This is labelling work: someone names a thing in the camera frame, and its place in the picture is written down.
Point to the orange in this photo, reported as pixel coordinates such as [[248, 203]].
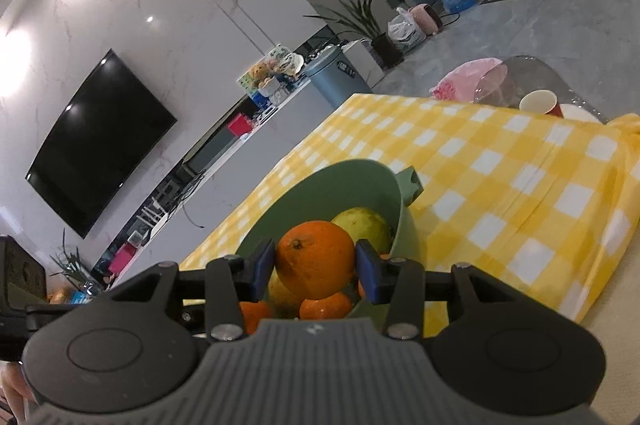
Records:
[[254, 315], [315, 257], [325, 306]]

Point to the pink box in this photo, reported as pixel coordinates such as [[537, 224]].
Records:
[[122, 259]]

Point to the yellow checked tablecloth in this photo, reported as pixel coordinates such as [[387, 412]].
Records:
[[500, 185]]

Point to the black television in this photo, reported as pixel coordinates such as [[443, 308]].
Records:
[[100, 145]]

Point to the grey trash bin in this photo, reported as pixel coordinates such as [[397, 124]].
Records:
[[340, 77]]

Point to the long-leaf potted plant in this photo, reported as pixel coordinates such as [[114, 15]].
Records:
[[387, 50]]

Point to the brown teddy bear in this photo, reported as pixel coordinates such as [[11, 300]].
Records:
[[260, 72]]

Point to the pink cloth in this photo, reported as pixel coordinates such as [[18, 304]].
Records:
[[462, 77]]

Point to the white plastic bag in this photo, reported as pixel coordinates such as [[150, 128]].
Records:
[[406, 32]]

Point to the red box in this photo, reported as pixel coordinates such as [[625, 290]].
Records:
[[239, 126]]

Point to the pink heater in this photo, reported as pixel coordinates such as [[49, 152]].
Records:
[[427, 17]]

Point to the small potted plant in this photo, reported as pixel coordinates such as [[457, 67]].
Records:
[[70, 265]]

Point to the person's left forearm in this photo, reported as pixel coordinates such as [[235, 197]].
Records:
[[12, 395]]

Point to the red paper cup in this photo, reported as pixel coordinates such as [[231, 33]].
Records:
[[542, 102]]

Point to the white router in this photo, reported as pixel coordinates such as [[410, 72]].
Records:
[[150, 215]]

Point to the transparent chair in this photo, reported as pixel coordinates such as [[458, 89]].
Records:
[[530, 72]]

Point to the printed picture card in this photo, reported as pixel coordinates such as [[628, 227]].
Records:
[[285, 57]]

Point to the green colander bowl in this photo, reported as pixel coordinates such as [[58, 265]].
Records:
[[325, 185]]

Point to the white TV console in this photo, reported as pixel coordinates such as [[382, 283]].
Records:
[[240, 170]]

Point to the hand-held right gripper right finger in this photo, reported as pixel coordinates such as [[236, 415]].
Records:
[[367, 270]]

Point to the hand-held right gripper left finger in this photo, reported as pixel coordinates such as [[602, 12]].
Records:
[[262, 267]]

